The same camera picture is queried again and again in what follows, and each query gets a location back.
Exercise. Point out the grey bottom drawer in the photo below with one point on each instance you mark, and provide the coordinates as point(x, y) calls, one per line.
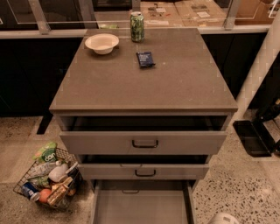
point(143, 202)

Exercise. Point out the grey drawer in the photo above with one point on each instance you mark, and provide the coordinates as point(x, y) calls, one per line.
point(143, 202)
point(112, 142)
point(153, 167)

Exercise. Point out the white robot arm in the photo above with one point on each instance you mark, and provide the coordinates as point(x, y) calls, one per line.
point(223, 218)

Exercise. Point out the grey drawer cabinet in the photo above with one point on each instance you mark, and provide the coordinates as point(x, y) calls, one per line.
point(184, 91)

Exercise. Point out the grey top drawer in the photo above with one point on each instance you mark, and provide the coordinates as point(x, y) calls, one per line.
point(112, 142)

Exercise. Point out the grey middle drawer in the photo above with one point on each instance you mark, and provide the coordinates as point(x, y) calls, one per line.
point(153, 167)

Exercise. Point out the dark blue snack packet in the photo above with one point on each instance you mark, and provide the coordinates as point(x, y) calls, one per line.
point(145, 59)

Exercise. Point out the white bowl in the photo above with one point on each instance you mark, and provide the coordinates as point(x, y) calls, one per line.
point(102, 43)

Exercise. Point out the green soda can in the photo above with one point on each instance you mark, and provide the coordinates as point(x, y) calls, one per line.
point(137, 26)

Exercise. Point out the green chip bag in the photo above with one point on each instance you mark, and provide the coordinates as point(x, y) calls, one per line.
point(46, 153)

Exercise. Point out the white bottle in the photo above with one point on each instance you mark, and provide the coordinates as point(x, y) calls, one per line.
point(58, 171)

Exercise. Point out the clear plastic water bottle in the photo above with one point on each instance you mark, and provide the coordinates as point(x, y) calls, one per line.
point(42, 169)

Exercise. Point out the brown snack box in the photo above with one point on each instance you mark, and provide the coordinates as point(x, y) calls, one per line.
point(57, 195)

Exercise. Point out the black floor tray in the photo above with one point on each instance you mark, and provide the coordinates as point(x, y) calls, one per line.
point(255, 138)

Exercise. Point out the orange fruit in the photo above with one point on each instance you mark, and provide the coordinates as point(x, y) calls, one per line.
point(43, 195)

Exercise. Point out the blue soda can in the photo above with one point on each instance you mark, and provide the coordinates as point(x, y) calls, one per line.
point(30, 191)

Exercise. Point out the wire basket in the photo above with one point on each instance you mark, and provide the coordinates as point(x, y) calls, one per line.
point(44, 182)

